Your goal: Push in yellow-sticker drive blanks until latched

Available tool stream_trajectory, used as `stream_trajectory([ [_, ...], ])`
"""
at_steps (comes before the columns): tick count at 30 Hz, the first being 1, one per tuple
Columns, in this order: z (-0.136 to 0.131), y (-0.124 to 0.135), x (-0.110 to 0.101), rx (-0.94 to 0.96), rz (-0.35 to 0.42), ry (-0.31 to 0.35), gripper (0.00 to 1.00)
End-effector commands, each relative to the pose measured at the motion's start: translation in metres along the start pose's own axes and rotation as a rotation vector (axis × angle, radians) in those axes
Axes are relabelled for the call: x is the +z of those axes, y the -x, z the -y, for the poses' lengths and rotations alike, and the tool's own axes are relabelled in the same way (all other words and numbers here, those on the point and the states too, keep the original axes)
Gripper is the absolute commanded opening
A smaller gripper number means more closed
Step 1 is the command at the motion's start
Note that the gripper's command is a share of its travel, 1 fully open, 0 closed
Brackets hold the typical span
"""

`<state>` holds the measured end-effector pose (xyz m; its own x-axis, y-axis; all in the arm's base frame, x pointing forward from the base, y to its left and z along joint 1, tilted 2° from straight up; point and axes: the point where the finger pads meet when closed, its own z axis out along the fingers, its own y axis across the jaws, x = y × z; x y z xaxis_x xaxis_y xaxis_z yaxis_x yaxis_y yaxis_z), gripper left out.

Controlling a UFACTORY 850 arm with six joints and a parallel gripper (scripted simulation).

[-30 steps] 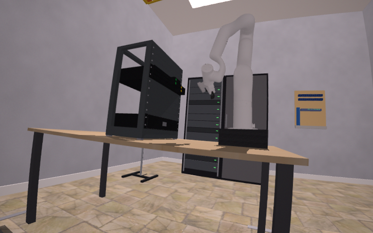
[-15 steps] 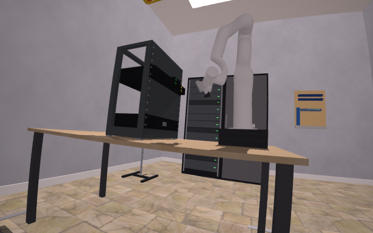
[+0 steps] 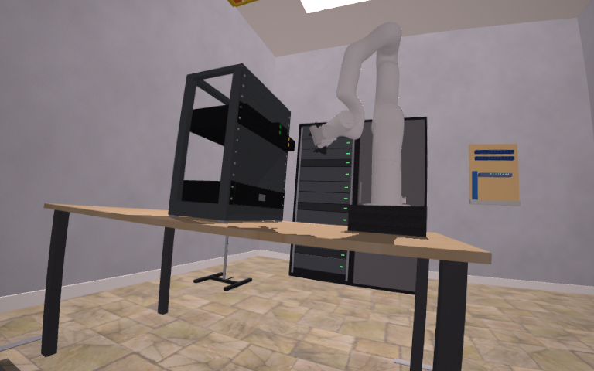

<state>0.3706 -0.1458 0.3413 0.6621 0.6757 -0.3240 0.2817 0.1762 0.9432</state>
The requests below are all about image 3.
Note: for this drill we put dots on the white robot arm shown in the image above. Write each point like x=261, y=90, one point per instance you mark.
x=388, y=117

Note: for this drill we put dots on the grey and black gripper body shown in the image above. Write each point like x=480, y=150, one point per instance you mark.
x=325, y=142

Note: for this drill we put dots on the black server rack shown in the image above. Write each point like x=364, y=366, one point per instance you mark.
x=255, y=150

